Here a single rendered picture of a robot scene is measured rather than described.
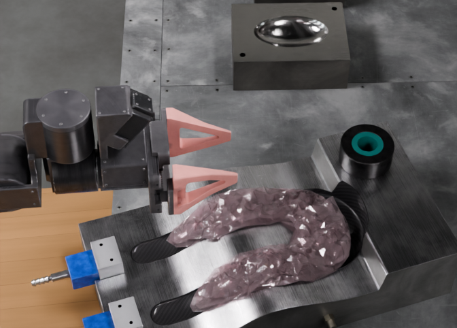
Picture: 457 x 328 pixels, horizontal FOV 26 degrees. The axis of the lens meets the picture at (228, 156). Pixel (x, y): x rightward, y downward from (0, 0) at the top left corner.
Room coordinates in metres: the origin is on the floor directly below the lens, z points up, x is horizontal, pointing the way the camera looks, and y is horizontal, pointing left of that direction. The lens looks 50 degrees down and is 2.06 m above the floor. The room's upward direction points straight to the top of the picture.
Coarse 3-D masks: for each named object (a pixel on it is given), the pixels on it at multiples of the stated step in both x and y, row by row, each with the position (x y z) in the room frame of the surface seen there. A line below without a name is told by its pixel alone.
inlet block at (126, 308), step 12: (120, 300) 0.73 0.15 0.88; (132, 300) 0.73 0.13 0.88; (108, 312) 0.71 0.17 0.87; (120, 312) 0.71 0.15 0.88; (132, 312) 0.71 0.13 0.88; (84, 324) 0.70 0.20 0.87; (96, 324) 0.70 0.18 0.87; (108, 324) 0.70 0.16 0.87; (120, 324) 0.69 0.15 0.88; (132, 324) 0.69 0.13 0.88
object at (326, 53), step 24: (240, 24) 1.30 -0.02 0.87; (264, 24) 1.30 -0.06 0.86; (288, 24) 1.31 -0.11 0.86; (312, 24) 1.31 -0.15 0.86; (336, 24) 1.30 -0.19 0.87; (240, 48) 1.24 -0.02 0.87; (264, 48) 1.24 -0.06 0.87; (288, 48) 1.24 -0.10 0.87; (312, 48) 1.24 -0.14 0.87; (336, 48) 1.24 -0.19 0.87; (240, 72) 1.20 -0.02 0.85; (264, 72) 1.20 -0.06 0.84; (288, 72) 1.21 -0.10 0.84; (312, 72) 1.21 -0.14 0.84; (336, 72) 1.21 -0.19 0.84
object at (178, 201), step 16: (160, 176) 0.70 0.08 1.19; (176, 176) 0.67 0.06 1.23; (192, 176) 0.67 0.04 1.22; (208, 176) 0.68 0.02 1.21; (224, 176) 0.69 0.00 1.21; (160, 192) 0.68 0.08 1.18; (176, 192) 0.66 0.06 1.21; (192, 192) 0.68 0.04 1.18; (208, 192) 0.68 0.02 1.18; (176, 208) 0.66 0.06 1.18
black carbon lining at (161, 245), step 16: (320, 192) 0.92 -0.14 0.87; (336, 192) 0.91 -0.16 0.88; (352, 192) 0.90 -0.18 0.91; (352, 208) 0.89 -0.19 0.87; (352, 224) 0.87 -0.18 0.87; (160, 240) 0.85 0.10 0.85; (352, 240) 0.84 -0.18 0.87; (144, 256) 0.82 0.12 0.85; (160, 256) 0.82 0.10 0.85; (352, 256) 0.81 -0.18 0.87; (160, 304) 0.74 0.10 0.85; (176, 304) 0.74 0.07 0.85; (160, 320) 0.71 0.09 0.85; (176, 320) 0.71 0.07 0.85
